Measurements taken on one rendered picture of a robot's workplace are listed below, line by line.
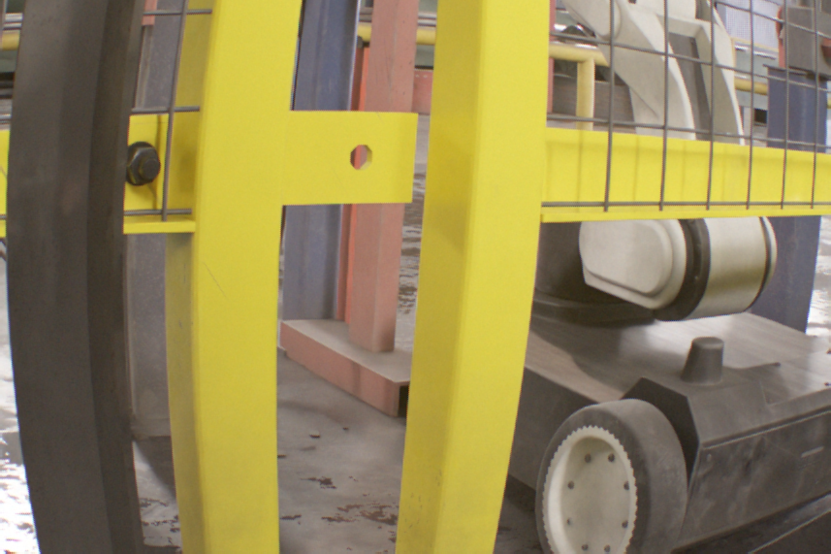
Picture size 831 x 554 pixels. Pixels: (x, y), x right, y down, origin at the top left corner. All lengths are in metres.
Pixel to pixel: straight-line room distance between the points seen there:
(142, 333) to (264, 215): 0.81
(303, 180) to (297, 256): 1.22
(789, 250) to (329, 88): 0.86
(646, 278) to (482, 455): 0.57
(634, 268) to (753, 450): 0.35
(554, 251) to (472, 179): 0.80
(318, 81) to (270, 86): 1.25
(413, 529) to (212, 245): 0.25
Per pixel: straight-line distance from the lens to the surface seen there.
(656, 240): 1.22
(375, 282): 1.67
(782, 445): 1.06
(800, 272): 2.02
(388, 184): 0.68
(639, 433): 0.94
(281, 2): 0.58
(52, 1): 0.38
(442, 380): 0.68
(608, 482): 0.99
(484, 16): 0.64
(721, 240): 1.23
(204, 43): 0.57
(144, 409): 1.42
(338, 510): 1.21
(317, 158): 0.65
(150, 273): 1.37
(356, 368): 1.63
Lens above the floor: 0.49
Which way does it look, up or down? 9 degrees down
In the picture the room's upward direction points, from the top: 4 degrees clockwise
